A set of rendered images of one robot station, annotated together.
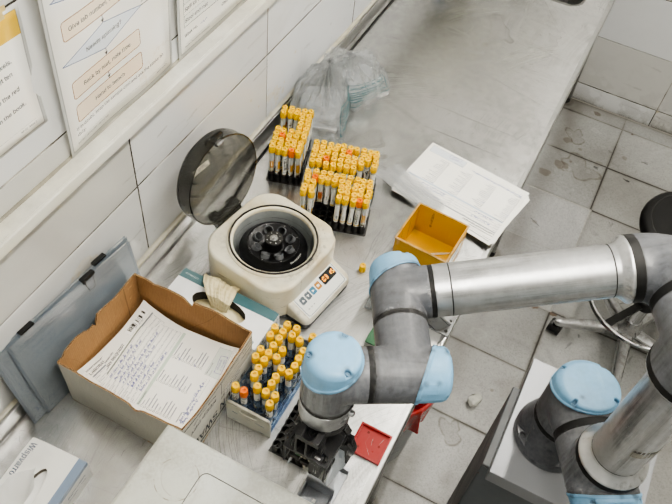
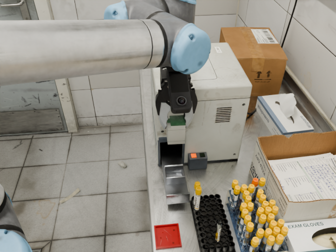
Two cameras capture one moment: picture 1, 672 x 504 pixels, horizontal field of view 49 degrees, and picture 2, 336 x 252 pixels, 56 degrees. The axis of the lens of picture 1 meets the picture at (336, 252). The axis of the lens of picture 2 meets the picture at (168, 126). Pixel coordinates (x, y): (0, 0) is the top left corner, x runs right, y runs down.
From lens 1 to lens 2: 1.26 m
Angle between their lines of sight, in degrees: 86
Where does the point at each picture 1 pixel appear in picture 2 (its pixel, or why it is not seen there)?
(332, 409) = not seen: hidden behind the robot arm
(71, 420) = not seen: hidden behind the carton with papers
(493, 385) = not seen: outside the picture
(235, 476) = (202, 82)
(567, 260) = (30, 21)
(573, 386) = (9, 245)
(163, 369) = (310, 182)
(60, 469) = (288, 126)
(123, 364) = (329, 172)
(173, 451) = (237, 78)
